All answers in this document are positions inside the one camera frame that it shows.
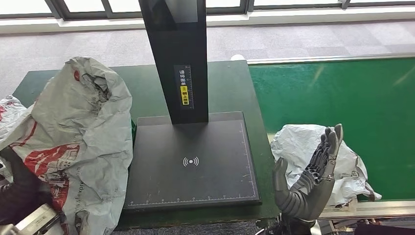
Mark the black inbound scanner machine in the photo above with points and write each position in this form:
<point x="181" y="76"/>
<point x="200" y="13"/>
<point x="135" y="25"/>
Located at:
<point x="194" y="146"/>

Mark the white round knob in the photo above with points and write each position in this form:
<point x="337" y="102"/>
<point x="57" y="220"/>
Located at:
<point x="238" y="57"/>

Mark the white parcel bag red print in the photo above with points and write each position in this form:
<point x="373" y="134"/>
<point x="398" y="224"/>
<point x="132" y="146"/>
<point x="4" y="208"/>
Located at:
<point x="84" y="136"/>

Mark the aluminium conveyor frame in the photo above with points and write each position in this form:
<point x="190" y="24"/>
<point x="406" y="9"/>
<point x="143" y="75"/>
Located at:
<point x="373" y="211"/>

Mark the green conveyor belt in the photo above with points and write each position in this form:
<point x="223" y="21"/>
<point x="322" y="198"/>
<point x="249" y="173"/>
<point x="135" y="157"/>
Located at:
<point x="356" y="94"/>

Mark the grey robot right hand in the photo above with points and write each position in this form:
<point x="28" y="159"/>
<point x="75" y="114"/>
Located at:
<point x="304" y="198"/>

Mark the crumpled grey-white parcel bag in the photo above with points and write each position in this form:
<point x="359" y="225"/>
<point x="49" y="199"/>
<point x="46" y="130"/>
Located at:
<point x="298" y="146"/>

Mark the white parcel bag red marks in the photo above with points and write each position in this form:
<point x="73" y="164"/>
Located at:
<point x="9" y="113"/>

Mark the black and yellow label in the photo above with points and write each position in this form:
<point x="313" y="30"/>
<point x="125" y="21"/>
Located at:
<point x="184" y="87"/>

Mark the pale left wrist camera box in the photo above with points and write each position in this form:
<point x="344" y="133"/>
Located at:
<point x="35" y="222"/>

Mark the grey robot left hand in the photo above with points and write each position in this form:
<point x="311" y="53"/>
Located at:
<point x="19" y="194"/>

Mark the green plastic crate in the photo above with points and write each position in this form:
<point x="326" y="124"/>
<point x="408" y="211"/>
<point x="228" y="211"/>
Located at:
<point x="133" y="129"/>

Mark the dark window frame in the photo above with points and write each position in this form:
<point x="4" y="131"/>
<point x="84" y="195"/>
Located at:
<point x="81" y="15"/>

